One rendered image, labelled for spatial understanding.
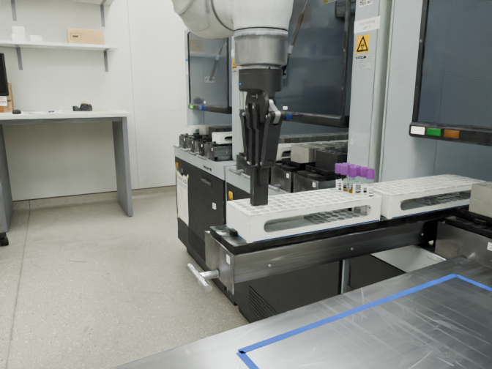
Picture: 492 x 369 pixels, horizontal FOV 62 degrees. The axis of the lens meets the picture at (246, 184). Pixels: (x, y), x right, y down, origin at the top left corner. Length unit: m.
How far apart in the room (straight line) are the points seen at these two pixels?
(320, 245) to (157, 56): 3.67
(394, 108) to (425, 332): 0.72
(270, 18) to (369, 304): 0.44
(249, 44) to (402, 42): 0.52
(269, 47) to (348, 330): 0.43
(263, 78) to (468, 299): 0.42
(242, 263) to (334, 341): 0.28
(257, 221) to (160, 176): 3.67
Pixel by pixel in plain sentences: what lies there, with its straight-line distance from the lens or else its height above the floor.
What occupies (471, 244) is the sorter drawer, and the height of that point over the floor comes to 0.78.
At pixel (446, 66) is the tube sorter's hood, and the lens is 1.00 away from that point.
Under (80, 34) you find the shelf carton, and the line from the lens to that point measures 3.92.
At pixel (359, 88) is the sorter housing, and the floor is 1.08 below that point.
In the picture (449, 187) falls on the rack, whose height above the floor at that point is 0.86.
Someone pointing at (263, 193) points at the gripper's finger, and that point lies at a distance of 0.73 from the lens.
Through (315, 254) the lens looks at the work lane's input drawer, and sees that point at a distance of 0.75.
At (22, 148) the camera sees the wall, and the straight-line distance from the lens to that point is 4.17.
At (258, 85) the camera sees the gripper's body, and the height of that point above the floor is 1.08.
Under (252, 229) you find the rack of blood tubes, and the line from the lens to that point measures 0.69.
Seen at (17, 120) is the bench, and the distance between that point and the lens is 3.52.
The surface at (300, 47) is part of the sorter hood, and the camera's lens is 1.44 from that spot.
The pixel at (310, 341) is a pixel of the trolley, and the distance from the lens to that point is 0.44.
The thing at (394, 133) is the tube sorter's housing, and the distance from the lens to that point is 1.11.
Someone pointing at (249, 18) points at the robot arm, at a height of 1.18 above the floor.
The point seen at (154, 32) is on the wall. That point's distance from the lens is 4.28.
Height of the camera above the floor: 1.07
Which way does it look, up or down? 13 degrees down
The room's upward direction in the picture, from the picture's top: straight up
